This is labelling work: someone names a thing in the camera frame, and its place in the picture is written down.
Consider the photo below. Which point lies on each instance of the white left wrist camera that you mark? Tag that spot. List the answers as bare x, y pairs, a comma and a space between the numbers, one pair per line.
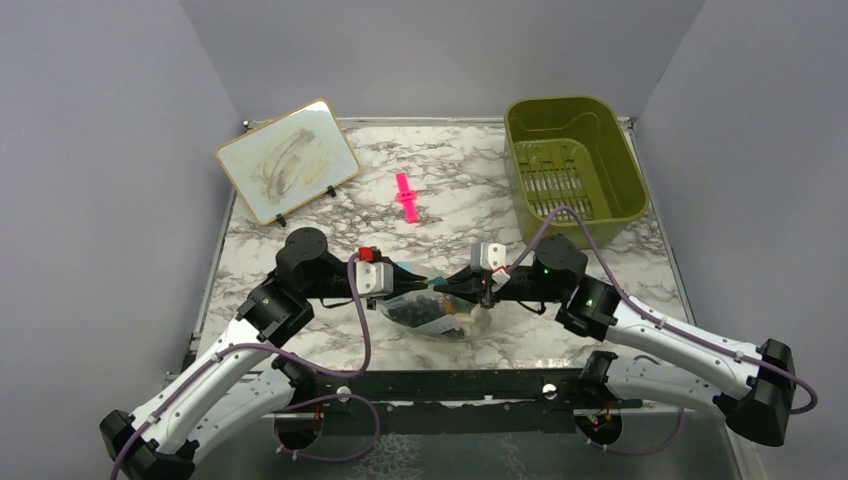
374, 273

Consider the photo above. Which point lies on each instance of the white toy egg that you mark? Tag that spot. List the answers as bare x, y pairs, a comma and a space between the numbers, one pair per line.
468, 323

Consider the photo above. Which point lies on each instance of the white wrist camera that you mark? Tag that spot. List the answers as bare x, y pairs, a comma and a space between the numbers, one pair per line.
374, 273
490, 257

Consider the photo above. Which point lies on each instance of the clear zip top bag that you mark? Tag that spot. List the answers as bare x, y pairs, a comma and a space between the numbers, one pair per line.
445, 326

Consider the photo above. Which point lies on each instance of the green plastic bin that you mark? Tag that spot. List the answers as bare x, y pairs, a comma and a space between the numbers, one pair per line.
572, 151

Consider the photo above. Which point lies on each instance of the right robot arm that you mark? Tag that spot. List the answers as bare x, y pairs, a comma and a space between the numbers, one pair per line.
746, 384

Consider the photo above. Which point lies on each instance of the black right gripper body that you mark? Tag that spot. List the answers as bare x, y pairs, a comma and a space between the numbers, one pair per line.
526, 288

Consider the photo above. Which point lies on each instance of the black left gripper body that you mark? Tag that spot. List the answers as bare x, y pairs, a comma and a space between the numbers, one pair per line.
333, 285

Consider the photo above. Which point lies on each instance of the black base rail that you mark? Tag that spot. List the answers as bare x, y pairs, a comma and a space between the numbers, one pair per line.
429, 402

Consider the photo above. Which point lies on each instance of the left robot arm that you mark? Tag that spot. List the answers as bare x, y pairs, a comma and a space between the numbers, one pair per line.
246, 372

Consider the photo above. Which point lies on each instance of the black toy grapes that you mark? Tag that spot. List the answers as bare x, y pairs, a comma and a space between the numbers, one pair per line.
413, 311

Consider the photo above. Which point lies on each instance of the wood framed whiteboard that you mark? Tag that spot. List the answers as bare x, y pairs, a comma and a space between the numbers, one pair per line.
290, 161

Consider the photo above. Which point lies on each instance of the pink plastic bag clip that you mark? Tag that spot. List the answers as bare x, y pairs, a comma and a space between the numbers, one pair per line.
406, 197

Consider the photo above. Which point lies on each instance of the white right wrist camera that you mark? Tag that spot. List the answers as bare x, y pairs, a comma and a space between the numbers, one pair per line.
490, 257

